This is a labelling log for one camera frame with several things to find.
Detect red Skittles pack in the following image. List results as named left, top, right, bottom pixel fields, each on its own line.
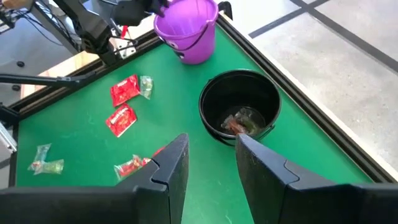
left=104, top=103, right=138, bottom=138
left=151, top=145, right=167, bottom=159
left=109, top=73, right=141, bottom=108

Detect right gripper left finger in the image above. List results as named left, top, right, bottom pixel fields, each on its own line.
left=0, top=133, right=190, bottom=224

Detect black plastic bucket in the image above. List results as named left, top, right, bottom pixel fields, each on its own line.
left=198, top=68, right=282, bottom=147

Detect silver metal bracket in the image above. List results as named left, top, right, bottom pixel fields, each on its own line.
left=110, top=35, right=137, bottom=60

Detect clear bag red candy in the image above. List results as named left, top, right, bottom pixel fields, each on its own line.
left=113, top=154, right=153, bottom=183
left=220, top=114, right=249, bottom=135

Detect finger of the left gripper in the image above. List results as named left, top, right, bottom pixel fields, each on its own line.
left=155, top=0, right=170, bottom=18

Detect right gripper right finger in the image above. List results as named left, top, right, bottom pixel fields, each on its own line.
left=235, top=134, right=398, bottom=224

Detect black cable bundle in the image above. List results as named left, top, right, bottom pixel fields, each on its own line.
left=0, top=6, right=74, bottom=47

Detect purple plastic bucket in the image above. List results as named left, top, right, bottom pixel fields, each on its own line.
left=153, top=0, right=220, bottom=65

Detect black frame strut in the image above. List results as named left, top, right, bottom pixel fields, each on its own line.
left=0, top=72, right=99, bottom=88

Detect silver aluminium extrusion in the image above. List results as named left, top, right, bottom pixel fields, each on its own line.
left=0, top=121, right=18, bottom=153

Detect grey side bench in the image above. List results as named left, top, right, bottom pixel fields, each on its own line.
left=0, top=12, right=78, bottom=97

